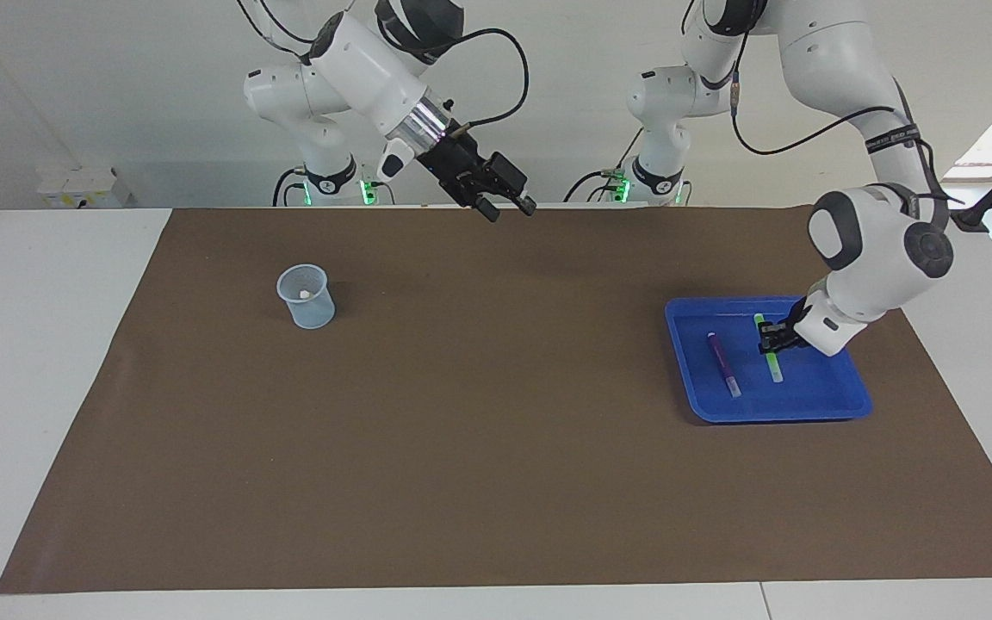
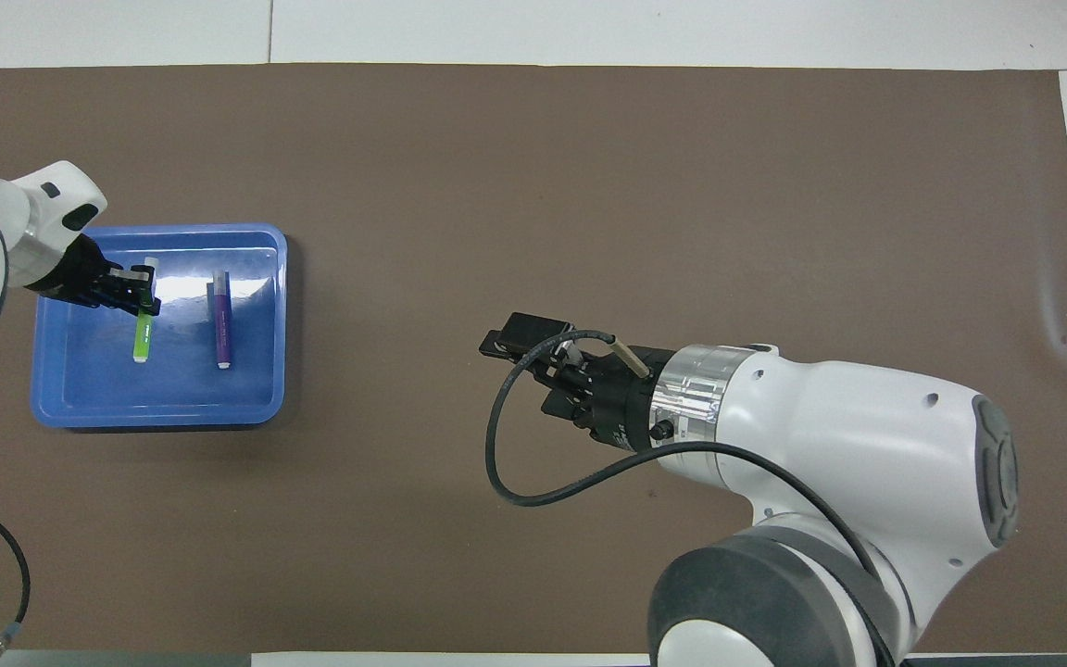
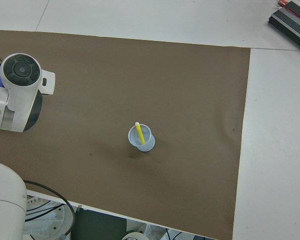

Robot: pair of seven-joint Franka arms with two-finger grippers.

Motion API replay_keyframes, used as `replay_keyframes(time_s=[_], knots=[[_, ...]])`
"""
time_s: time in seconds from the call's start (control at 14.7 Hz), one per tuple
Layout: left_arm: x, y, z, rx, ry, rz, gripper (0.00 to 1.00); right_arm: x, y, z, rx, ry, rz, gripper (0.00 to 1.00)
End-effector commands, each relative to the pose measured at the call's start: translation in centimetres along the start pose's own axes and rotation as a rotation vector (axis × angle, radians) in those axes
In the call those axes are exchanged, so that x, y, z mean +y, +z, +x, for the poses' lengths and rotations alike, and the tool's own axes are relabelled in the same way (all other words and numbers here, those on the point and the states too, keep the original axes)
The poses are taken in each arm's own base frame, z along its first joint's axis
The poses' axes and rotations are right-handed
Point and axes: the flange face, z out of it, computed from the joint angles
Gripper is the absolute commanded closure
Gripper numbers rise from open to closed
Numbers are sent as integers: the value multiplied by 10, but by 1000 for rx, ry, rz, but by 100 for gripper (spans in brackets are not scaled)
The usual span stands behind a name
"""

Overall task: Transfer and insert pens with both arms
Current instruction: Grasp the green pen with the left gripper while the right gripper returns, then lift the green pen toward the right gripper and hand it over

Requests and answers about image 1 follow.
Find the white power box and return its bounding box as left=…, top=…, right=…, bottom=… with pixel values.
left=37, top=166, right=133, bottom=209

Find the blue plastic tray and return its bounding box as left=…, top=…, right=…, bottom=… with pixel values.
left=665, top=295, right=873, bottom=425

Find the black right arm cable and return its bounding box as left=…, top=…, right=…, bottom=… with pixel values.
left=427, top=26, right=531, bottom=137

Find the purple pen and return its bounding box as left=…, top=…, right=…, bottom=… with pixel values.
left=706, top=332, right=742, bottom=399

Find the black left base cable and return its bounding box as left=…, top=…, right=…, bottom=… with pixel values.
left=563, top=129, right=645, bottom=204

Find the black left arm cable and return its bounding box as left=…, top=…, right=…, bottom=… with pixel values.
left=728, top=0, right=966, bottom=226

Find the translucent plastic cup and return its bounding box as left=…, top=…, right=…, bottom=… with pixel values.
left=276, top=263, right=336, bottom=330

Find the green pen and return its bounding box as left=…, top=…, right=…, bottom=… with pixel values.
left=753, top=313, right=784, bottom=384

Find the black right base cable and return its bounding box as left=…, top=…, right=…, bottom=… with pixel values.
left=272, top=166, right=312, bottom=208

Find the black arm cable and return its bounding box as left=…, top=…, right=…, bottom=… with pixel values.
left=728, top=0, right=966, bottom=226
left=427, top=26, right=531, bottom=137

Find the brown table mat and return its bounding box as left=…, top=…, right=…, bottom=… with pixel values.
left=0, top=205, right=992, bottom=595

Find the black base cable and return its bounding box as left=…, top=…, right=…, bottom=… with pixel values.
left=563, top=129, right=645, bottom=204
left=272, top=166, right=312, bottom=208

